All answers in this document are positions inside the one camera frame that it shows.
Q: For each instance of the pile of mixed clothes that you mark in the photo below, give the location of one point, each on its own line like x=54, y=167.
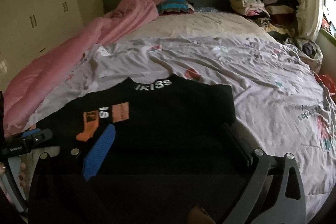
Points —
x=257, y=6

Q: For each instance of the black sweater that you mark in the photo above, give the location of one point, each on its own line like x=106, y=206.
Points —
x=162, y=113

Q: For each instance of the printed bed sheet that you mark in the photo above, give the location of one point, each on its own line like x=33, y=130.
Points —
x=236, y=61

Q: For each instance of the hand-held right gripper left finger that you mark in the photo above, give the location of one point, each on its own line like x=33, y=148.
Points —
x=101, y=150

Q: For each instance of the orange object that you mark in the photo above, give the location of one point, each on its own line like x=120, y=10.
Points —
x=326, y=82

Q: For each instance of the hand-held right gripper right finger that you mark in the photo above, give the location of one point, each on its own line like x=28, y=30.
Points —
x=236, y=140

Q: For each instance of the person's left hand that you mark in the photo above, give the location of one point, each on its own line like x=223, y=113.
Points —
x=23, y=174

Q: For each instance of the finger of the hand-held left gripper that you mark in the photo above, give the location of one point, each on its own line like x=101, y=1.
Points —
x=39, y=138

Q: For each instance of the grey cloth bundle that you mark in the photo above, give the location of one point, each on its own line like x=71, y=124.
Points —
x=309, y=49

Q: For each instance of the window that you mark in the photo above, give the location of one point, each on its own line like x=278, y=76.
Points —
x=329, y=11

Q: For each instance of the blue patterned pillow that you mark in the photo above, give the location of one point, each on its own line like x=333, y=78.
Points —
x=206, y=8

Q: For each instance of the striped folded clothes pile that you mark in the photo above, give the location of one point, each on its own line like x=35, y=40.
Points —
x=173, y=5

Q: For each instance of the beige bed sheet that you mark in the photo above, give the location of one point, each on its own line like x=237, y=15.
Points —
x=204, y=24

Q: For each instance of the pink blanket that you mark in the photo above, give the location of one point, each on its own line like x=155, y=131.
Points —
x=52, y=56

